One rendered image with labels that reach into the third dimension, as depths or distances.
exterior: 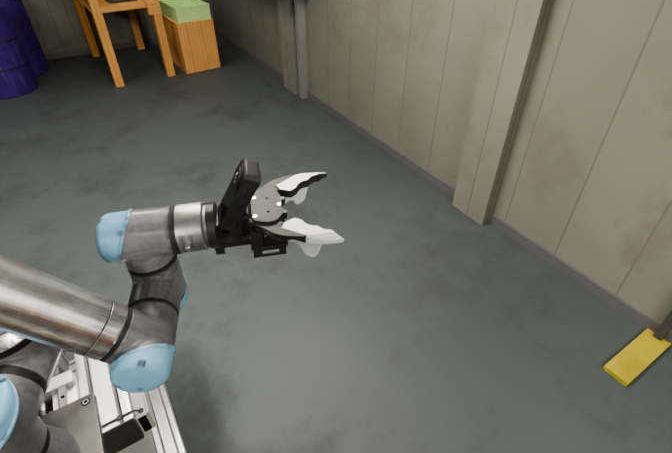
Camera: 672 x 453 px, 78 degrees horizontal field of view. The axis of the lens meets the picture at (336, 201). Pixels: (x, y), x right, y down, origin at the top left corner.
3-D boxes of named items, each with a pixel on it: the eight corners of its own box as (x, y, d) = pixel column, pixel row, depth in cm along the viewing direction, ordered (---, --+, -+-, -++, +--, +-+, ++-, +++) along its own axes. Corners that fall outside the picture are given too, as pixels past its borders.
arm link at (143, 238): (118, 243, 68) (100, 201, 63) (188, 235, 70) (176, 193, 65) (106, 279, 62) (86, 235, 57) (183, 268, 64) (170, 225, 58)
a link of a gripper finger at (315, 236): (343, 258, 65) (291, 238, 67) (344, 233, 61) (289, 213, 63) (334, 273, 63) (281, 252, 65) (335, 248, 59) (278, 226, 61)
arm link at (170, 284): (135, 341, 66) (113, 294, 59) (147, 288, 75) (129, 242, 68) (187, 333, 67) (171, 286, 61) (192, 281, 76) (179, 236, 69)
